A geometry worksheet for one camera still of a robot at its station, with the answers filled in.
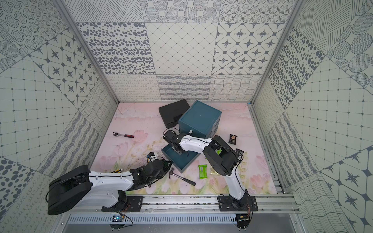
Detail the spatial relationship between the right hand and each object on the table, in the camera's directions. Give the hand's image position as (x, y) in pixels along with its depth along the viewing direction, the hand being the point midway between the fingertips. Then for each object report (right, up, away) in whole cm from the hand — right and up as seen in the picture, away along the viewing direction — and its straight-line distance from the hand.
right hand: (185, 144), depth 95 cm
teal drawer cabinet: (+9, +17, -13) cm, 23 cm away
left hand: (-5, -7, -12) cm, 15 cm away
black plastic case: (-12, +21, +16) cm, 29 cm away
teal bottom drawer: (-2, -8, -11) cm, 14 cm away
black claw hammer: (+1, -18, -13) cm, 23 cm away
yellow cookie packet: (+17, -15, -11) cm, 25 cm away
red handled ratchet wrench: (-49, +6, +6) cm, 50 cm away
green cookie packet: (+11, -14, -11) cm, 21 cm away
